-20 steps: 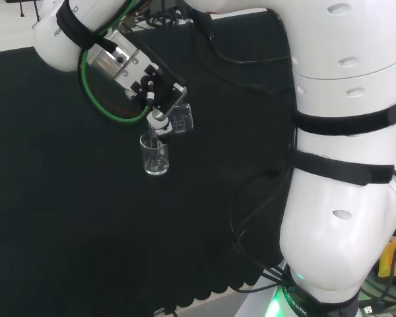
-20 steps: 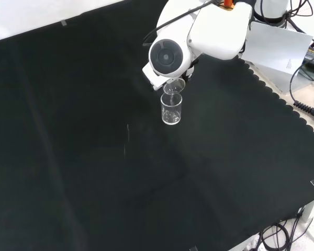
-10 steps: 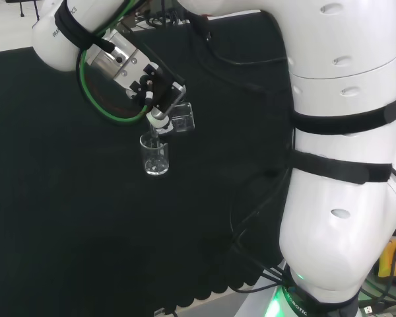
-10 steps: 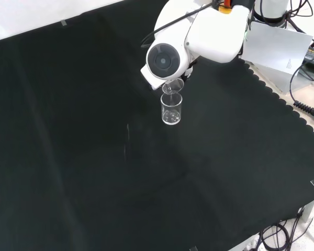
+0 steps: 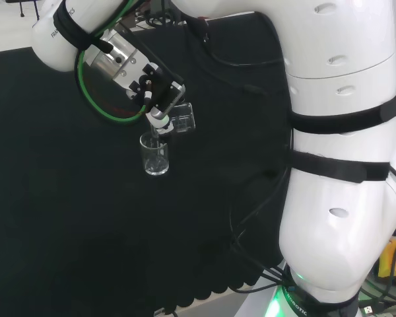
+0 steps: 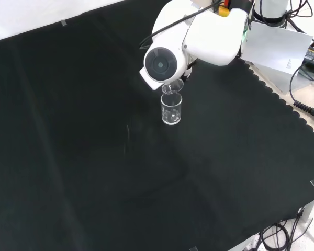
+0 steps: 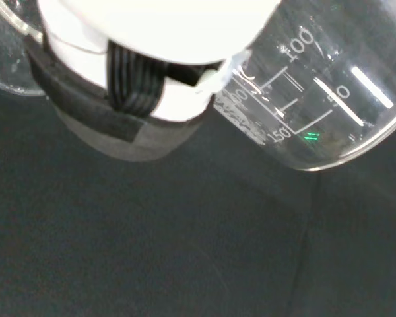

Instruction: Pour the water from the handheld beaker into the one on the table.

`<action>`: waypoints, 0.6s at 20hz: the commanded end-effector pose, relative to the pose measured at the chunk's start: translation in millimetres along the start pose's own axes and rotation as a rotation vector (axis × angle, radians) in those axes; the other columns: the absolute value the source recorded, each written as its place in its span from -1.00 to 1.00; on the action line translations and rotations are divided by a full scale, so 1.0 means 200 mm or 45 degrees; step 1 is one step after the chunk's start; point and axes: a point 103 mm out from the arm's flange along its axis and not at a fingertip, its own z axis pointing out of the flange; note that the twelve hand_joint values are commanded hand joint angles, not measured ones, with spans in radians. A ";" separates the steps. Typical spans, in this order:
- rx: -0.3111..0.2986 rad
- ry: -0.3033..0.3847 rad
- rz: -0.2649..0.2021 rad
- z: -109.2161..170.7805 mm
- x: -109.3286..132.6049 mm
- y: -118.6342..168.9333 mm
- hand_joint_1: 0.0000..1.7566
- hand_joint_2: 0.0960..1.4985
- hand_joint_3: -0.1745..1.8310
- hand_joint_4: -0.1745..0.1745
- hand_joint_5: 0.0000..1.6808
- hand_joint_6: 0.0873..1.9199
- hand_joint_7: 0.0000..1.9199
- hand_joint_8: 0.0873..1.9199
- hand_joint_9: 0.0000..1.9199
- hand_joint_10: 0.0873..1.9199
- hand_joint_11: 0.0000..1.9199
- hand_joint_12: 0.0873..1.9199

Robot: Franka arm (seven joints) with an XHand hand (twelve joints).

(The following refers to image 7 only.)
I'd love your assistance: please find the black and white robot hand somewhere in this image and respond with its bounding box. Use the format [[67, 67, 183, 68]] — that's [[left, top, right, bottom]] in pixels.
[[25, 0, 280, 163]]

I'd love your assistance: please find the clear graduated glass beaker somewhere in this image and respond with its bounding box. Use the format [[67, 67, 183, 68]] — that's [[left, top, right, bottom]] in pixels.
[[0, 0, 48, 98]]

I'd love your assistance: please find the black bench cloth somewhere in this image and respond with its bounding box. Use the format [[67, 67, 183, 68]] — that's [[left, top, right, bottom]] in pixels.
[[0, 79, 396, 317]]

